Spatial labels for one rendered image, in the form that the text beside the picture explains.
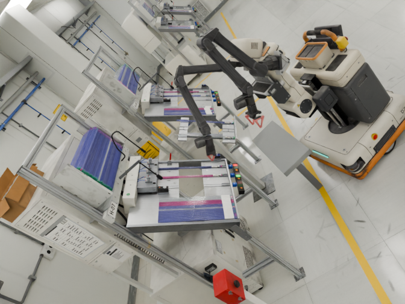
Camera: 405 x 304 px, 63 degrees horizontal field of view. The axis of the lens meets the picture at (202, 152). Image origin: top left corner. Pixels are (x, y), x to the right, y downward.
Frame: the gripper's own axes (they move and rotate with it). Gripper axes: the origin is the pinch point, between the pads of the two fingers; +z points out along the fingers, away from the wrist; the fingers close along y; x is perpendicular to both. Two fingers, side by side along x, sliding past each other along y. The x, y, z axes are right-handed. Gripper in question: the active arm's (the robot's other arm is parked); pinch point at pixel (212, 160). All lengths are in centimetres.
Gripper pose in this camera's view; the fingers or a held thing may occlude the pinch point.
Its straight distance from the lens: 240.4
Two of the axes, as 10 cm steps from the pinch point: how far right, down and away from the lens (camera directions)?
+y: 0.5, 5.5, -8.3
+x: 9.9, -1.5, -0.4
